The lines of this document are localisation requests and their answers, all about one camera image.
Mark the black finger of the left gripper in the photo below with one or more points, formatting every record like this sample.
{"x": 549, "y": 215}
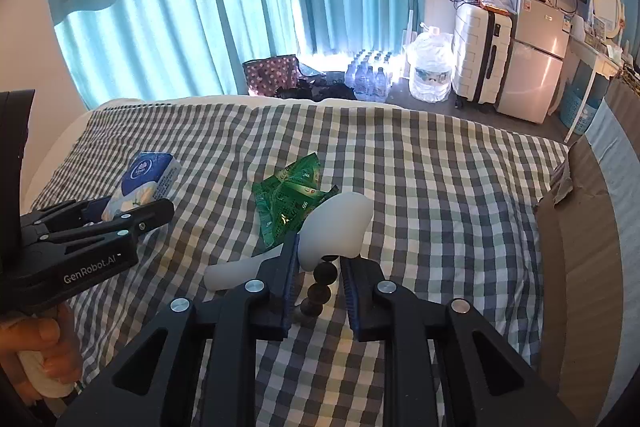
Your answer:
{"x": 72, "y": 213}
{"x": 140, "y": 220}

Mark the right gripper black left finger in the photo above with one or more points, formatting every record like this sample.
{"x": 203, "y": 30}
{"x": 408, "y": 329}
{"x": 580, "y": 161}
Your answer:
{"x": 195, "y": 359}

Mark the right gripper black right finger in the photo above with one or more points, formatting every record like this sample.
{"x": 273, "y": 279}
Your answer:
{"x": 444, "y": 364}

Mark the blue white tissue packet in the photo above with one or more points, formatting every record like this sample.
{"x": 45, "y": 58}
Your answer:
{"x": 148, "y": 178}

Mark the person's left hand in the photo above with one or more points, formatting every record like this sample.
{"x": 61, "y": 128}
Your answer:
{"x": 57, "y": 342}

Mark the green snack packet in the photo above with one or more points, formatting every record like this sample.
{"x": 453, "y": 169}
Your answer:
{"x": 285, "y": 199}

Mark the polka dot bag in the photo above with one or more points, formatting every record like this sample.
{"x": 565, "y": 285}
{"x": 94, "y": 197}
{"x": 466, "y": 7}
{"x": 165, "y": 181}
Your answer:
{"x": 267, "y": 76}

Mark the cardboard box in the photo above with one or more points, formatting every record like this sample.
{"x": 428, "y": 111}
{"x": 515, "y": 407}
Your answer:
{"x": 588, "y": 225}

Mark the black bags on floor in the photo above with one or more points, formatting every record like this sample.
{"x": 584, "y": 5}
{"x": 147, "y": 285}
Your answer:
{"x": 316, "y": 90}

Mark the pack of water bottles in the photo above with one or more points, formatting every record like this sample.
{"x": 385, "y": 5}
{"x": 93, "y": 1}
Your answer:
{"x": 372, "y": 74}

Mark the large water jug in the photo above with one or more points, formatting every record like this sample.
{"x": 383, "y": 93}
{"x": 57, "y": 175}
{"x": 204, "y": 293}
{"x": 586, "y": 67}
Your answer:
{"x": 431, "y": 62}

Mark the teal laundry basket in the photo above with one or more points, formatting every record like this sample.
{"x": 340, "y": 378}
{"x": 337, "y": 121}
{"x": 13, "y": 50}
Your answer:
{"x": 569, "y": 109}

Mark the white suitcase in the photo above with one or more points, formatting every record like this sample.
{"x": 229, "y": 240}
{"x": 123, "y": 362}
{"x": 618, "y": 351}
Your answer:
{"x": 480, "y": 49}

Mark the pink mini fridge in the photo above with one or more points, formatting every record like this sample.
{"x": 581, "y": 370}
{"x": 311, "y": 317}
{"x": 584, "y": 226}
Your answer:
{"x": 538, "y": 45}

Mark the white dressing table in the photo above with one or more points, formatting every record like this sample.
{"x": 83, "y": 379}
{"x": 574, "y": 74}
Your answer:
{"x": 589, "y": 70}

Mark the oval vanity mirror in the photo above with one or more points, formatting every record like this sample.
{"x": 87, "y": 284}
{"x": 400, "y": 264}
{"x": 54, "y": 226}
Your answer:
{"x": 611, "y": 13}

